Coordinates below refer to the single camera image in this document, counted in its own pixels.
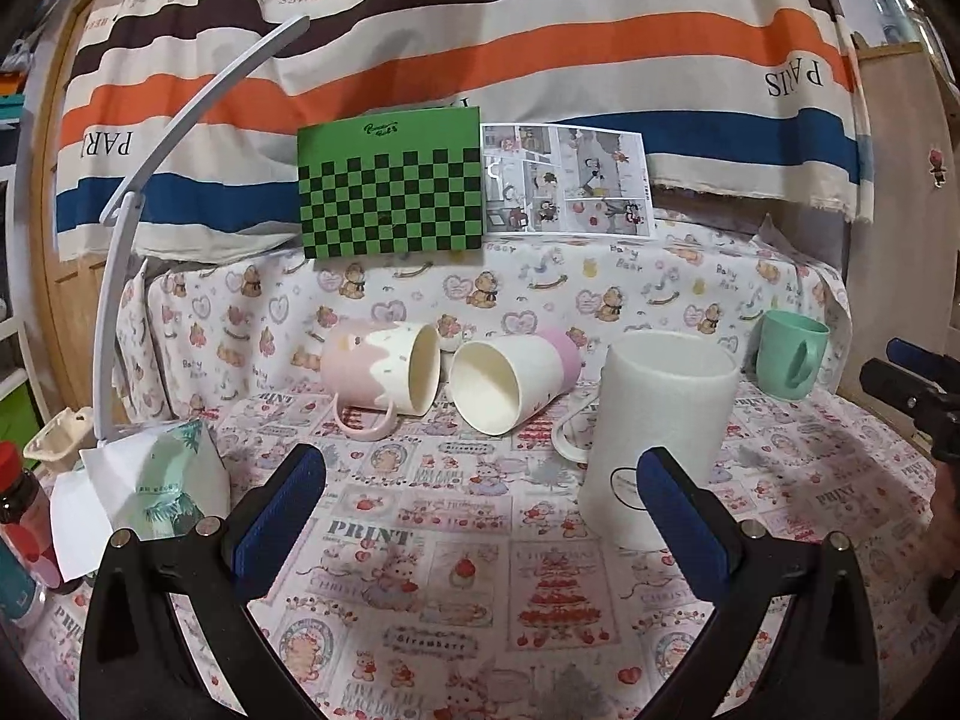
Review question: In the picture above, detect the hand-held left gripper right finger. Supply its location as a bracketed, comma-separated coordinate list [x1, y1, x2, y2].
[636, 446, 882, 720]

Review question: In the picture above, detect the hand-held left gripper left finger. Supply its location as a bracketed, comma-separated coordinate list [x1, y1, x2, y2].
[79, 442, 353, 720]

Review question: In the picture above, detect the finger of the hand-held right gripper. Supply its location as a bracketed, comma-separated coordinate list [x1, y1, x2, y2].
[886, 337, 960, 400]
[859, 358, 960, 463]

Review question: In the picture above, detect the mint green cup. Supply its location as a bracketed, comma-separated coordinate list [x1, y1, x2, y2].
[755, 310, 831, 401]

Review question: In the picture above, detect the white cup with purple base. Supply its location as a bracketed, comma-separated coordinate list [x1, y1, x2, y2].
[448, 324, 582, 437]

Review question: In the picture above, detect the leaf printed tissue packet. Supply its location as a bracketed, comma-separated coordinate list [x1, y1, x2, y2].
[112, 418, 230, 541]

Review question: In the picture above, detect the large white mug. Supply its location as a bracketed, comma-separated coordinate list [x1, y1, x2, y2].
[553, 330, 740, 552]

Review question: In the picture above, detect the wooden panel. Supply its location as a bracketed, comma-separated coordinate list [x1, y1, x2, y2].
[844, 34, 960, 466]

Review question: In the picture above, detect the strawberry printed tablecloth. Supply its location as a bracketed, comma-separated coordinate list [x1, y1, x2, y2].
[15, 371, 960, 720]

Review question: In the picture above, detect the white paper sheet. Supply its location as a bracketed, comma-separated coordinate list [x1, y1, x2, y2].
[49, 448, 125, 583]

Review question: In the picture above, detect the beige plastic holder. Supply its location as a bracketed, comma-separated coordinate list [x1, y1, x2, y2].
[22, 406, 95, 475]

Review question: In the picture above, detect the red capped bottle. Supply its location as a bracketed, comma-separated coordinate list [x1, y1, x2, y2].
[0, 441, 65, 590]

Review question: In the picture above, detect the teal bottle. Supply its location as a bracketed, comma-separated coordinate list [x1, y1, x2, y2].
[0, 540, 47, 628]

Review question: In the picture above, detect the bear printed cloth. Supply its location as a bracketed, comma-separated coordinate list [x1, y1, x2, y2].
[120, 202, 856, 428]

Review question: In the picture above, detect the green checkered board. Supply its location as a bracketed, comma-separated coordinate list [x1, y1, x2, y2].
[296, 106, 485, 260]

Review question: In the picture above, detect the comic printed sheet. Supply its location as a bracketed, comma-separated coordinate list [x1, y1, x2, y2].
[480, 122, 657, 239]

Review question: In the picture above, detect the striped cloth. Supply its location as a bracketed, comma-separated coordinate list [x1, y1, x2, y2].
[52, 0, 878, 265]

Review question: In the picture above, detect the pink cup with handle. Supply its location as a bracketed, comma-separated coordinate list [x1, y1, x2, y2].
[321, 319, 443, 442]

